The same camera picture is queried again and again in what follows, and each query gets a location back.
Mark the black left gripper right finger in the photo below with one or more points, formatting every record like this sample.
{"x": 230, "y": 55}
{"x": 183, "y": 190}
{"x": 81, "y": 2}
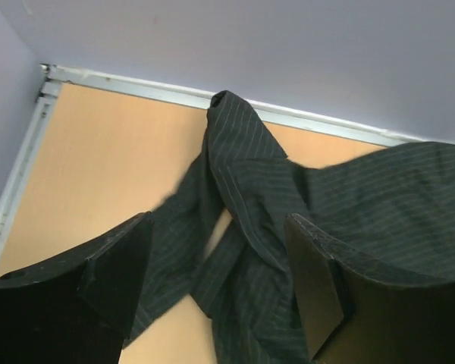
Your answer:
{"x": 355, "y": 308}

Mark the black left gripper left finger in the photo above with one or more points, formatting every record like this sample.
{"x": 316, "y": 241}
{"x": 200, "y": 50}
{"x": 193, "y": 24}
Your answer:
{"x": 78, "y": 306}

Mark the black pinstriped long sleeve shirt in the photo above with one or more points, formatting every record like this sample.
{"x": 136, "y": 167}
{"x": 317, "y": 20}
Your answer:
{"x": 220, "y": 236}

